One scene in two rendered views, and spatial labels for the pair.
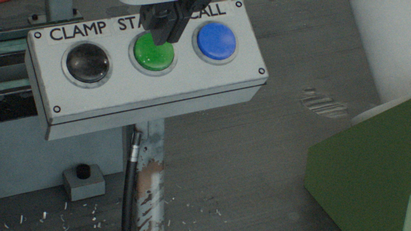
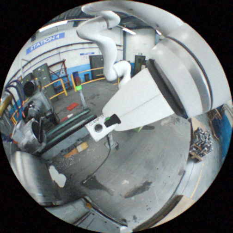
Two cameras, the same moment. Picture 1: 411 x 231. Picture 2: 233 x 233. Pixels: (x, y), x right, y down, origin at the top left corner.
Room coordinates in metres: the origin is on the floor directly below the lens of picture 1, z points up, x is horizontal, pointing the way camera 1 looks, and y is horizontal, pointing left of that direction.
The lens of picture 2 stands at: (0.36, 0.07, 1.26)
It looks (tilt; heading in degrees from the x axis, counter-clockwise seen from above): 45 degrees down; 340
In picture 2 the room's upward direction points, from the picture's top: straight up
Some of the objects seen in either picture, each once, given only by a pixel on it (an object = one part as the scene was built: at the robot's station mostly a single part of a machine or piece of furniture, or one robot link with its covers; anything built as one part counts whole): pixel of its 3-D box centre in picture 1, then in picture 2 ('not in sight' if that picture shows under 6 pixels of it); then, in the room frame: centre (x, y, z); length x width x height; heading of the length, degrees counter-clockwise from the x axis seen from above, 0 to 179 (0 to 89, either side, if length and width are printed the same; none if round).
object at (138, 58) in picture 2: not in sight; (139, 64); (6.25, -4.35, 1.18); 1.09 x 0.10 x 2.35; 24
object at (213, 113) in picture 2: not in sight; (214, 115); (-1.07, -6.58, 0.45); 1.26 x 0.86 x 0.89; 114
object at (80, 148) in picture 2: not in sight; (76, 150); (0.56, 0.30, 0.80); 0.21 x 0.05 x 0.01; 110
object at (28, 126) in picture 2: not in sight; (30, 138); (0.58, 0.59, 1.01); 0.20 x 0.19 x 0.19; 114
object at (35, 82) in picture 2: not in sight; (37, 93); (1.18, 0.82, 1.16); 0.33 x 0.26 x 0.42; 24
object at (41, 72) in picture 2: not in sight; (45, 85); (3.52, 2.29, 0.98); 0.72 x 0.49 x 1.96; 114
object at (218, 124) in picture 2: not in sight; (217, 126); (-1.36, -4.99, 0.39); 1.20 x 0.80 x 0.79; 122
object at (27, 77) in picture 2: not in sight; (29, 96); (3.11, 3.21, 0.99); 1.02 x 0.49 x 1.98; 114
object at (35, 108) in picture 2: not in sight; (34, 112); (0.89, 0.73, 1.04); 0.41 x 0.25 x 0.25; 24
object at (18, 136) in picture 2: not in sight; (19, 132); (0.57, 0.63, 1.11); 0.12 x 0.11 x 0.07; 114
